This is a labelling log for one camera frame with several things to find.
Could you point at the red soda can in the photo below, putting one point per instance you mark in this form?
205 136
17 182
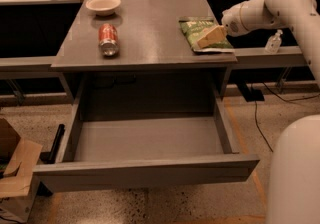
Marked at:
108 40

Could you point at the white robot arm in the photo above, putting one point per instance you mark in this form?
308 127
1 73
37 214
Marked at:
294 186

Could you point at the black bar on floor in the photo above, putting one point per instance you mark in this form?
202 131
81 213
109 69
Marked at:
56 144

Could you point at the black desk foot bracket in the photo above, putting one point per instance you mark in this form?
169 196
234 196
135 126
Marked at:
250 94

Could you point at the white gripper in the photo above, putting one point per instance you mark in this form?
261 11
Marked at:
232 21

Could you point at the green jalapeno chip bag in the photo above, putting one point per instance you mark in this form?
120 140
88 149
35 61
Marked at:
195 28

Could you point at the grey cabinet desk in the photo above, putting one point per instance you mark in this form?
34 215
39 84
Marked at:
124 94

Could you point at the white paper bowl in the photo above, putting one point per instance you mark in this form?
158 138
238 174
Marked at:
103 7

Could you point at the open grey top drawer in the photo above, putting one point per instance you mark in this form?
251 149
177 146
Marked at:
131 137

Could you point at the cardboard box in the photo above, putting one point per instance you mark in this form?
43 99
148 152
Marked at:
18 187

